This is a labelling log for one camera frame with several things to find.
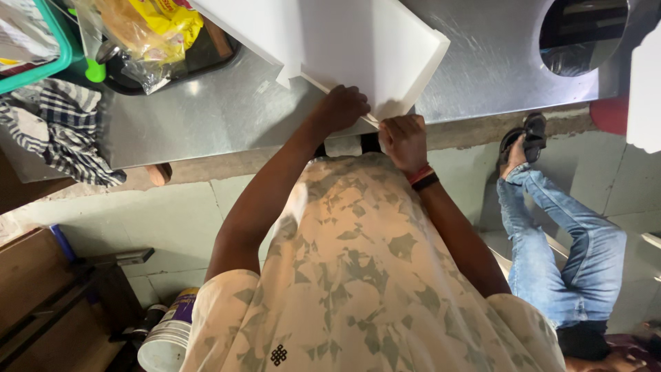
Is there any dark bottle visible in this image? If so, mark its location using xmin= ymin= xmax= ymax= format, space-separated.
xmin=129 ymin=304 xmax=170 ymax=343

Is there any teal plastic basket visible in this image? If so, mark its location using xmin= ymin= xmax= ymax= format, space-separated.
xmin=0 ymin=0 xmax=84 ymax=95

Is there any clear bag with yellow packet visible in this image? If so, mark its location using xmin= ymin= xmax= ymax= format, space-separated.
xmin=72 ymin=0 xmax=204 ymax=95

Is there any blue white checked cloth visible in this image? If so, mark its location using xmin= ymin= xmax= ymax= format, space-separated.
xmin=0 ymin=79 xmax=128 ymax=188

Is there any person's right hand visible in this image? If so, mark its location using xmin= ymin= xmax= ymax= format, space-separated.
xmin=378 ymin=115 xmax=430 ymax=179

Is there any black sandal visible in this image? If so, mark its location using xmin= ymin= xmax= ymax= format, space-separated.
xmin=498 ymin=112 xmax=548 ymax=167

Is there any red round stool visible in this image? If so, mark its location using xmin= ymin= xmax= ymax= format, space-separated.
xmin=590 ymin=94 xmax=630 ymax=136

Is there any wooden handle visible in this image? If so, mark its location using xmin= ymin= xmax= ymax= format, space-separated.
xmin=145 ymin=163 xmax=173 ymax=187

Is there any white paint bucket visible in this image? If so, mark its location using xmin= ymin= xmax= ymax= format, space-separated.
xmin=137 ymin=287 xmax=200 ymax=372

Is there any large white cutting board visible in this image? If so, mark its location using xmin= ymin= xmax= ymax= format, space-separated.
xmin=297 ymin=0 xmax=451 ymax=130

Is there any steel utensil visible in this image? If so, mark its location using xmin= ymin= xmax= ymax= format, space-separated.
xmin=95 ymin=40 xmax=123 ymax=66

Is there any person's left hand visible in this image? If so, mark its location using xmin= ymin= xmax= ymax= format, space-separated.
xmin=315 ymin=85 xmax=371 ymax=134

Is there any black wristband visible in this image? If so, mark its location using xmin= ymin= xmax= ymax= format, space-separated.
xmin=411 ymin=173 xmax=441 ymax=192

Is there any black tray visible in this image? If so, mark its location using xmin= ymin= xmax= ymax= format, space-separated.
xmin=101 ymin=18 xmax=241 ymax=97

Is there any green handled tool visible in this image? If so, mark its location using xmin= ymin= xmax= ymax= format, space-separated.
xmin=67 ymin=8 xmax=107 ymax=84

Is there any person's cream patterned shirt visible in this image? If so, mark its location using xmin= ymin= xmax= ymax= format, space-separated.
xmin=180 ymin=153 xmax=567 ymax=372

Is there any blue plastic object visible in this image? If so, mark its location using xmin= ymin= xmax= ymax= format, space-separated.
xmin=50 ymin=224 xmax=78 ymax=263

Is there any red thread wristband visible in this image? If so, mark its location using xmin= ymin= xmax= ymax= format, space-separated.
xmin=407 ymin=164 xmax=436 ymax=185

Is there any brown wooden furniture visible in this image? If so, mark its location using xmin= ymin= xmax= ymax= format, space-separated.
xmin=0 ymin=227 xmax=156 ymax=372

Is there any white plastic object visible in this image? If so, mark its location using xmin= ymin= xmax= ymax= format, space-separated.
xmin=626 ymin=18 xmax=661 ymax=155

